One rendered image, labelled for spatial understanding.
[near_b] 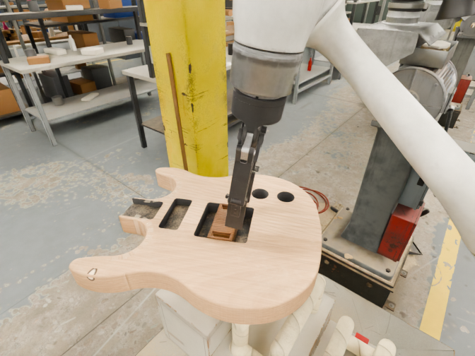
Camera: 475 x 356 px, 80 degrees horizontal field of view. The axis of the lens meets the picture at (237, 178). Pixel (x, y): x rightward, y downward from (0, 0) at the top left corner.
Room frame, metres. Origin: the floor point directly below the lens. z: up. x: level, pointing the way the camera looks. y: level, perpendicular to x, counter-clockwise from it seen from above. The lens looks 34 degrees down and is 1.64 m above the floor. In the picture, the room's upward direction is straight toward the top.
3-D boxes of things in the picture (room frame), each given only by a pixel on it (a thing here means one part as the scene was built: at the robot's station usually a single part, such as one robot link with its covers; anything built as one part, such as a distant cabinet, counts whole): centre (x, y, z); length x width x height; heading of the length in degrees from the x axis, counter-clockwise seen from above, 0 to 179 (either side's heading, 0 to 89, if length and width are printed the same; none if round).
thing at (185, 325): (0.42, 0.04, 1.02); 0.27 x 0.15 x 0.17; 145
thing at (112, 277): (0.32, 0.23, 1.23); 0.10 x 0.07 x 0.04; 79
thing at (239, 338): (0.28, -0.01, 1.07); 0.03 x 0.03 x 0.09
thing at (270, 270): (0.42, 0.04, 1.23); 0.40 x 0.35 x 0.04; 79
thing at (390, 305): (1.30, -0.83, 0.12); 0.61 x 0.51 x 0.25; 51
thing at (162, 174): (0.57, 0.17, 1.23); 0.09 x 0.07 x 0.04; 79
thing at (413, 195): (1.21, -0.95, 0.93); 0.15 x 0.10 x 0.55; 141
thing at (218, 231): (0.41, 0.02, 1.24); 0.10 x 0.05 x 0.03; 169
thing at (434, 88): (1.25, -0.79, 1.25); 0.41 x 0.27 x 0.26; 141
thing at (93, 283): (0.29, 0.23, 1.24); 0.03 x 0.02 x 0.04; 79
